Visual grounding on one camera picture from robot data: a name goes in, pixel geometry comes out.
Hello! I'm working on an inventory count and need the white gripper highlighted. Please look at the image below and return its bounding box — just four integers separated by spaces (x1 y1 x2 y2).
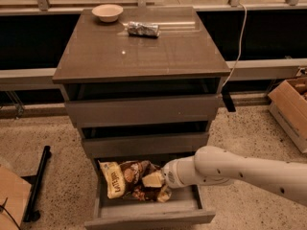
142 160 181 202

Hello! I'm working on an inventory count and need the brown chip bag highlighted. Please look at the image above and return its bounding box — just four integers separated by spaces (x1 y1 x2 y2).
99 160 166 202

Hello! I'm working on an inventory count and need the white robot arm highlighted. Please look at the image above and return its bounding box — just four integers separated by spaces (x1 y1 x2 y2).
142 146 307 206

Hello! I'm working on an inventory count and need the bottom drawer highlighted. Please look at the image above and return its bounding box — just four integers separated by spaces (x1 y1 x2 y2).
84 152 215 230

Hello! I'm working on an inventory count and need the drawer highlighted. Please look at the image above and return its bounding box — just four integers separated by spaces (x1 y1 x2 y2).
83 132 209 158
84 152 215 230
65 95 219 127

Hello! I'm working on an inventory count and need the middle drawer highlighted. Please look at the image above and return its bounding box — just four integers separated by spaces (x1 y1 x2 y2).
83 132 209 158

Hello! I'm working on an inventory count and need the top drawer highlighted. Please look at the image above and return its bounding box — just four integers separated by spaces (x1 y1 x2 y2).
65 95 219 127

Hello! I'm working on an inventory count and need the grey drawer cabinet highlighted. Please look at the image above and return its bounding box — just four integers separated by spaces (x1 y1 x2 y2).
51 6 231 230

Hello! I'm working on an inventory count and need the silver foil snack bag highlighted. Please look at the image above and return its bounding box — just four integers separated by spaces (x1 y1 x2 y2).
127 21 160 37

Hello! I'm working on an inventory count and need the black metal bar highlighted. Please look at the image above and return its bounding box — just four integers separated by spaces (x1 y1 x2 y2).
23 146 52 222

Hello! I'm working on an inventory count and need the cardboard box left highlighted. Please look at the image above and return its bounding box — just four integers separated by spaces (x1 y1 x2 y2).
0 166 31 230

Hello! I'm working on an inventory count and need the cardboard box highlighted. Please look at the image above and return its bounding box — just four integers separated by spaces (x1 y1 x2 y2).
269 77 307 153
0 166 31 230

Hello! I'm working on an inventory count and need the cardboard box right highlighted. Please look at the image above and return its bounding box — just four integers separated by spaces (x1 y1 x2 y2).
269 77 307 153

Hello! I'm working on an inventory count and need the white bowl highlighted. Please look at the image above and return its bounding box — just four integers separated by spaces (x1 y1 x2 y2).
92 4 124 23

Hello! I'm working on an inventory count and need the black cable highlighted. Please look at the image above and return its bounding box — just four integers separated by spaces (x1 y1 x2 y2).
0 196 22 230

